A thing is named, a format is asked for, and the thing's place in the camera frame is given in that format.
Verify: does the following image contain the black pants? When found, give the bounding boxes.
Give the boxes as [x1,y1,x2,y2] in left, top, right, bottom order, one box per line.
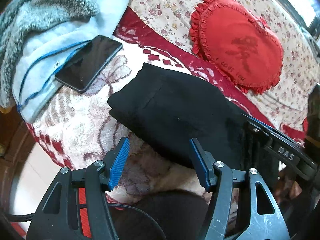
[107,62,279,181]

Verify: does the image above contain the red and white plush blanket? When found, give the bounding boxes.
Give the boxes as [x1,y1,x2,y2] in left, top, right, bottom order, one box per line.
[29,10,311,204]

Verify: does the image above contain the red heart-shaped pillow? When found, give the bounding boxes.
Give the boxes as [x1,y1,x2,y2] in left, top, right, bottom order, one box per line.
[189,0,284,94]

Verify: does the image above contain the black smartphone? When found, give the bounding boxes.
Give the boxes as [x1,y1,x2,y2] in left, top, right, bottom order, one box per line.
[55,35,123,94]

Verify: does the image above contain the light blue fleece jacket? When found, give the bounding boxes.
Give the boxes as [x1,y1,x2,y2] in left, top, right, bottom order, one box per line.
[1,0,129,124]

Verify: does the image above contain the floral bed sheet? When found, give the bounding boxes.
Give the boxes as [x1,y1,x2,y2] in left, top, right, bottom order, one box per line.
[129,0,319,131]

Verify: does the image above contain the black cable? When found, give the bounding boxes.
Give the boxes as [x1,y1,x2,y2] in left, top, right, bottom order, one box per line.
[4,212,36,223]

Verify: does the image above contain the blue lanyard cord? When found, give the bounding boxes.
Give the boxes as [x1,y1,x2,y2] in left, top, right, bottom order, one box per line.
[17,39,91,112]

